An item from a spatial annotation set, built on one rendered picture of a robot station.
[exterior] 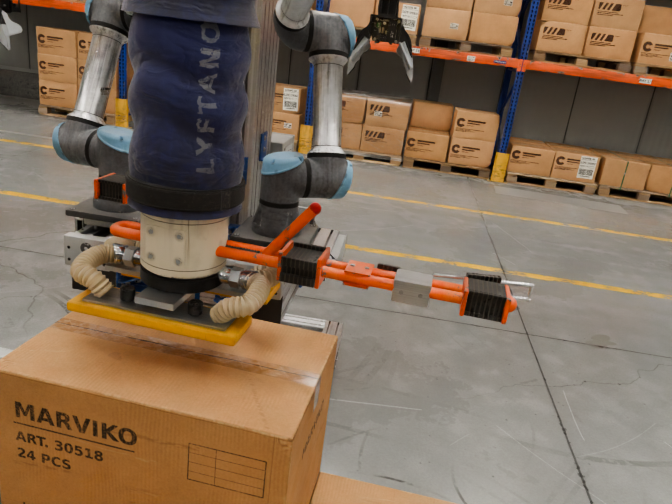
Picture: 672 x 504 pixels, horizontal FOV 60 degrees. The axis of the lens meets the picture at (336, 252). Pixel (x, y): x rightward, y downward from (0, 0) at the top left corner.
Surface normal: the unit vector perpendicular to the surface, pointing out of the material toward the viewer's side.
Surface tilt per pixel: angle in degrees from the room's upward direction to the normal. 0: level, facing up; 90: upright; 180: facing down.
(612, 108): 90
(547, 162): 90
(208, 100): 73
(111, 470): 90
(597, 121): 90
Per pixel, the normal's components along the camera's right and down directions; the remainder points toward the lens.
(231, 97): 0.83, -0.07
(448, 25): -0.15, 0.33
